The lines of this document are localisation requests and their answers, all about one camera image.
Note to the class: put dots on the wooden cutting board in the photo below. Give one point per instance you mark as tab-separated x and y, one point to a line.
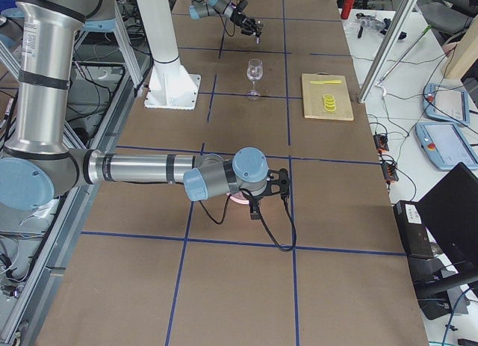
313	103

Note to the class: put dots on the aluminium frame post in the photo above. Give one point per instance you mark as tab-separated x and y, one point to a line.
400	16

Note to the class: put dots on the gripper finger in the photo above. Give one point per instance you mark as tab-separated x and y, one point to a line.
249	32
257	23

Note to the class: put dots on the clear wine glass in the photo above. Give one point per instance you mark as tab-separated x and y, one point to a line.
254	74

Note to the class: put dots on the upper teach pendant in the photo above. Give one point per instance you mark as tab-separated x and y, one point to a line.
449	104

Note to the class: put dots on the metal jigger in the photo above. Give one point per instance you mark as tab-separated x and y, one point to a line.
258	39

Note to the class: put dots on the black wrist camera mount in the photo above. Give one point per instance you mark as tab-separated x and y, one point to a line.
278	183

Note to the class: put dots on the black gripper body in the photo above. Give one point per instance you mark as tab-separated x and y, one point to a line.
243	24
254	205

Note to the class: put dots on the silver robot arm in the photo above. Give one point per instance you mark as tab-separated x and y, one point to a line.
222	8
36	165

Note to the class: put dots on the lower teach pendant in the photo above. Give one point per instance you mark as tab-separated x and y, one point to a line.
445	145

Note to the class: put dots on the red fire extinguisher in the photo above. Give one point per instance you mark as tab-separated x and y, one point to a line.
347	7

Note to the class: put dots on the long grabber stick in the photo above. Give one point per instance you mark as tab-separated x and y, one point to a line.
380	81

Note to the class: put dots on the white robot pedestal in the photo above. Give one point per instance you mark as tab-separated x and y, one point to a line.
170	84

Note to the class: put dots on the yellow lemon slices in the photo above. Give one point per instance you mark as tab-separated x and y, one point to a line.
329	103

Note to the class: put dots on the pink bowl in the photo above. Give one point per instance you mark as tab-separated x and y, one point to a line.
239	198

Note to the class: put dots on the black laptop computer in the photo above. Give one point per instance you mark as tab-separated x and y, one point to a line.
449	213

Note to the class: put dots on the yellow plastic knife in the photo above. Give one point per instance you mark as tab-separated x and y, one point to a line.
329	81

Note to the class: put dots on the orange black connector block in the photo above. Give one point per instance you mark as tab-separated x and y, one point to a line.
388	164

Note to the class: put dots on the teach pendant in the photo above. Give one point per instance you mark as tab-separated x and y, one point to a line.
449	104
445	145

